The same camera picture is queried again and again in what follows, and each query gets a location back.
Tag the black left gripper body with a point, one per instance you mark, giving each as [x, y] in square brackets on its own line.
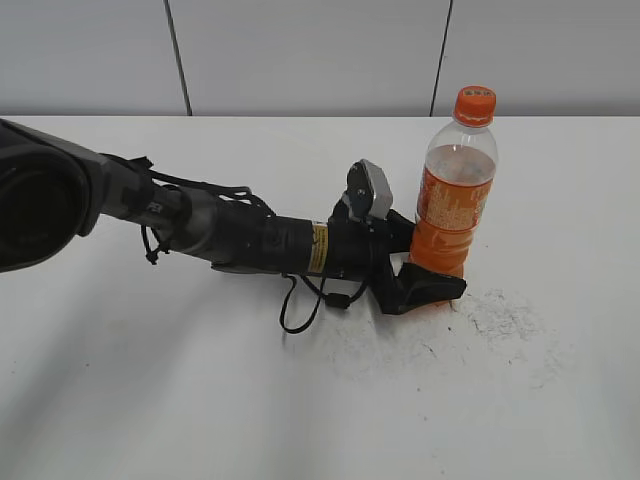
[359, 251]

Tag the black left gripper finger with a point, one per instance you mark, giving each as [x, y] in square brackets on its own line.
[401, 231]
[418, 287]

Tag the orange drink plastic bottle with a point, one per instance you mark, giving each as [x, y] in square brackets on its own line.
[459, 169]

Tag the orange bottle cap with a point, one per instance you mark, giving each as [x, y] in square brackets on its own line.
[475, 106]

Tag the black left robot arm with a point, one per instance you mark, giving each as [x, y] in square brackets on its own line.
[53, 190]

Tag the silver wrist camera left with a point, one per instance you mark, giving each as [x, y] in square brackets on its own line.
[368, 194]

